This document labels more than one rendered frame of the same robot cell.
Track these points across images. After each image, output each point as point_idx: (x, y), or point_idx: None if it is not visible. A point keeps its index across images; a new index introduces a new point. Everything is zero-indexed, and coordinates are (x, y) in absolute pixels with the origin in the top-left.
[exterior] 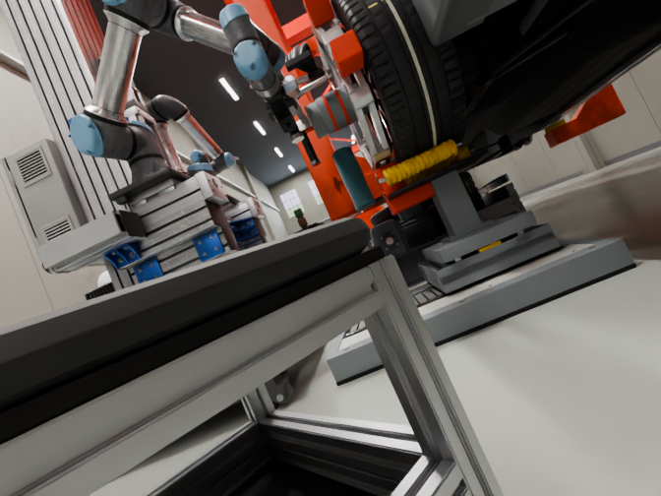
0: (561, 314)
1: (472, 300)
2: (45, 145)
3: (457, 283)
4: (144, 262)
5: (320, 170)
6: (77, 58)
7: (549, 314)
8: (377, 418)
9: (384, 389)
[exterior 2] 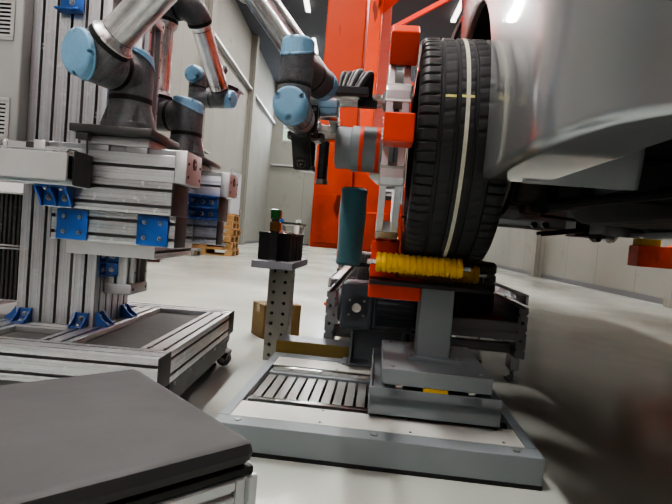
0: (442, 501)
1: (381, 441)
2: (22, 2)
3: (384, 410)
4: (72, 209)
5: (327, 178)
6: None
7: (435, 494)
8: None
9: None
